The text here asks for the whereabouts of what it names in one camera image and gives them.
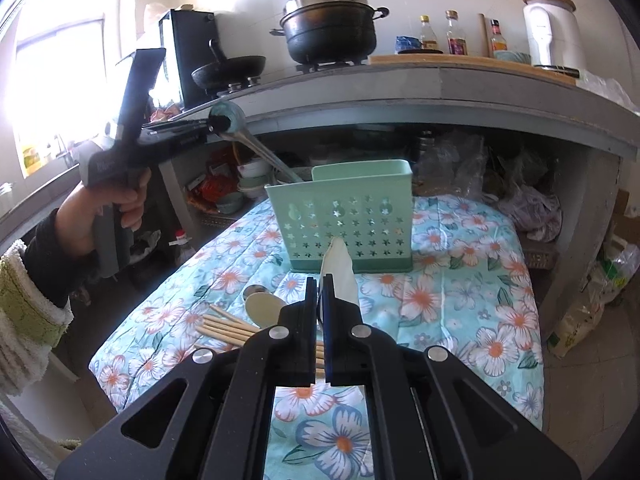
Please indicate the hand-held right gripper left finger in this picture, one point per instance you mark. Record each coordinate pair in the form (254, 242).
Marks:
(299, 321)

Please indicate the wooden rolling pin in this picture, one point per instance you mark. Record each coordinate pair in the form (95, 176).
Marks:
(484, 35)

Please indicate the oil jug with red cap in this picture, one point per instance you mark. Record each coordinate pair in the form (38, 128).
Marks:
(181, 250)

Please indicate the teal ceramic bowl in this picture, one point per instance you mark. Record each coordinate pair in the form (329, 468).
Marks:
(230, 202)

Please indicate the wicker basket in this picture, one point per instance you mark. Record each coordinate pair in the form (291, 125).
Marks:
(539, 255)

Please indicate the gas stove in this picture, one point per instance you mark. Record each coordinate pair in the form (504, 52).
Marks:
(300, 71)

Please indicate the dark plate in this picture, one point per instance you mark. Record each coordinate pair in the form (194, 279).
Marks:
(420, 51)

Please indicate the yellow bottle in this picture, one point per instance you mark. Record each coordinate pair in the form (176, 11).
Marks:
(31, 160)

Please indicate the crumpled clear plastic bags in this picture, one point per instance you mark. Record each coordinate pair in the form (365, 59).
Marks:
(450, 165)

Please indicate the white air fryer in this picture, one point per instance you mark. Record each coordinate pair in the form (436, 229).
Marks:
(552, 35)

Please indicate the cream wooden spoon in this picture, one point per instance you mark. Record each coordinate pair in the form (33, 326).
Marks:
(265, 309)

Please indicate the bottle with purple label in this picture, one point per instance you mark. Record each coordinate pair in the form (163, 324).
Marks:
(456, 37)

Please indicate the black pot with steel lid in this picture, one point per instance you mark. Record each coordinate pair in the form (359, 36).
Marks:
(330, 30)

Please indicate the clear plastic bag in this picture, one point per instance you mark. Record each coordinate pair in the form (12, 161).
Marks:
(607, 91)

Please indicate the rice sack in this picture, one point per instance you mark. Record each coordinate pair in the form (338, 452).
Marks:
(590, 305)

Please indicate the stack of white bowls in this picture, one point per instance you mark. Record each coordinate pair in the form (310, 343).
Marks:
(254, 177)

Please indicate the metal ladle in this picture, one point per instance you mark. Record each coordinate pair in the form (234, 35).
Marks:
(260, 150)

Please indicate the floral blanket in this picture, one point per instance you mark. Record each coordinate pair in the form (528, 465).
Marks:
(450, 310)

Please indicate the green perforated utensil holder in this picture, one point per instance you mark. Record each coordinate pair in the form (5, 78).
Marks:
(345, 220)

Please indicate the black kitchen appliance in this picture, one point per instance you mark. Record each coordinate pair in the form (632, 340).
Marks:
(192, 50)

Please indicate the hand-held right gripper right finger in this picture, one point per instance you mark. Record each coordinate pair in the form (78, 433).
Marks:
(334, 321)

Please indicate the red snack packets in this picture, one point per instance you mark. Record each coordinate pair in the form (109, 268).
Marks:
(210, 185)

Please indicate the blue plastic bag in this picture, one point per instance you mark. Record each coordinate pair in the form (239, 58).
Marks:
(406, 44)

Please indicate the person's left hand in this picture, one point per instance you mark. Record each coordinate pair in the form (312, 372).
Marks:
(75, 220)

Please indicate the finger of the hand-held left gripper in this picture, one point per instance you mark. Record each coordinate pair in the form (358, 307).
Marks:
(175, 122)
(190, 136)

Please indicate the clear oil bottle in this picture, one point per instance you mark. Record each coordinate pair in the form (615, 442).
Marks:
(428, 35)

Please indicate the black frying pan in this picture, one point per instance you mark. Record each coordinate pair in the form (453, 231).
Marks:
(230, 70)

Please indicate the purple plastic bag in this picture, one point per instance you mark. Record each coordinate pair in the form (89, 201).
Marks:
(532, 212)

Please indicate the cardboard box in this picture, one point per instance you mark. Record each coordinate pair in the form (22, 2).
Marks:
(625, 215)

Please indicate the pale green bowl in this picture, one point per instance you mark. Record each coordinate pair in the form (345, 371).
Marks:
(512, 57)

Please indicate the person's left forearm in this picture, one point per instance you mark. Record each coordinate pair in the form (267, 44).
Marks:
(35, 280)

